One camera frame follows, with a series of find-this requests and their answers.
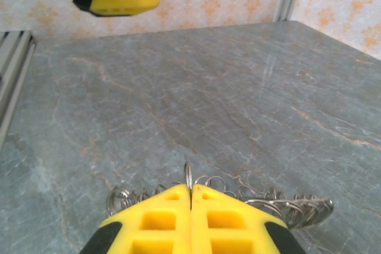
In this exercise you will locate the aluminium left side rail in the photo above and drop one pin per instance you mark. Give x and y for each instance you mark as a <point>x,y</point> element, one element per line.
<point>15,66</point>

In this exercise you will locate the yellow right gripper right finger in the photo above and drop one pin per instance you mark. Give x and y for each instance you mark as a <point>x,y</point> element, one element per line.
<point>232,221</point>

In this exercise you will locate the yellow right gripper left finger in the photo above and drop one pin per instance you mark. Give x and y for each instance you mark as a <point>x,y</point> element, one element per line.
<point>154,221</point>

